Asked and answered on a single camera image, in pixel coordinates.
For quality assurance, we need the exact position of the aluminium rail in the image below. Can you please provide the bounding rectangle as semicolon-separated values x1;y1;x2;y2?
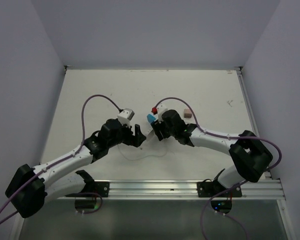
234;65;273;179
43;174;285;203

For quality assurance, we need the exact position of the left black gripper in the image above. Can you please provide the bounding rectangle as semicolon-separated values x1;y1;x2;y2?
107;119;146;148

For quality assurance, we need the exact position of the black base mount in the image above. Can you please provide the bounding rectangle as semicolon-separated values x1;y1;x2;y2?
196;179;243;198
66;181;110;198

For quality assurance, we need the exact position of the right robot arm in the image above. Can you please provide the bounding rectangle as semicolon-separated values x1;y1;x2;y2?
146;109;273;197

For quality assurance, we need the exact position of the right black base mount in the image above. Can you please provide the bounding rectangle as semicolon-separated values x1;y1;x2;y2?
196;179;243;198

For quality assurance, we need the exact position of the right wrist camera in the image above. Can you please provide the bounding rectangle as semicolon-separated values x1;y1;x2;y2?
151;104;169;122

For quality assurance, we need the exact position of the white usb cable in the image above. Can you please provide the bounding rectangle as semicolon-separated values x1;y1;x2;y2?
117;141;173;161

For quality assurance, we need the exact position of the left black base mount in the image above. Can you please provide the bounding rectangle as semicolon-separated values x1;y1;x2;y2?
66;181;110;198

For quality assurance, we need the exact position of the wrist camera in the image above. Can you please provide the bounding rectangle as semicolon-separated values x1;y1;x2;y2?
151;104;169;122
117;108;135;127

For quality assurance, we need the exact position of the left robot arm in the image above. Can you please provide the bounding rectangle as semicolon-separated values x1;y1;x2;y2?
5;119;146;218

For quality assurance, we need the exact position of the blue plug adapter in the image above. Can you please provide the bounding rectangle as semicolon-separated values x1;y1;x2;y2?
146;113;157;124

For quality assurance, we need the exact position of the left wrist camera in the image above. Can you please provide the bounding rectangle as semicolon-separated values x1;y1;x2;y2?
117;108;135;127

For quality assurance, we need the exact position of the aluminium right side rail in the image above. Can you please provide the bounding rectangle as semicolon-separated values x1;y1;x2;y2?
234;65;273;179

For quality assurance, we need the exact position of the aluminium front rail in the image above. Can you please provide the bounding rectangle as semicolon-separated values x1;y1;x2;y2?
43;174;285;203

